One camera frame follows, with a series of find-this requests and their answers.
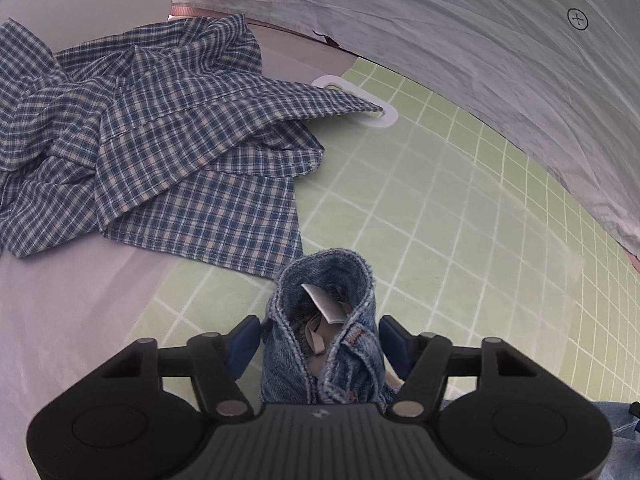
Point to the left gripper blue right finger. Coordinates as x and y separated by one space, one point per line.
420 362

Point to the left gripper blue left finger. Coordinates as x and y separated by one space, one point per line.
218 361

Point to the blue denim jeans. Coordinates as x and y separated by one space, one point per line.
327 386

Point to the green grid bed sheet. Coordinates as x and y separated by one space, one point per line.
468 237

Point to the translucent plastic storage bag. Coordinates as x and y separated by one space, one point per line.
66 311

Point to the blue plaid shirt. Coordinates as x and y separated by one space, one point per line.
168 137

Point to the pink headboard panel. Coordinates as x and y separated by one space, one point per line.
179 10

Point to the grey carrot print sheet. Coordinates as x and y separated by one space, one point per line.
558 78

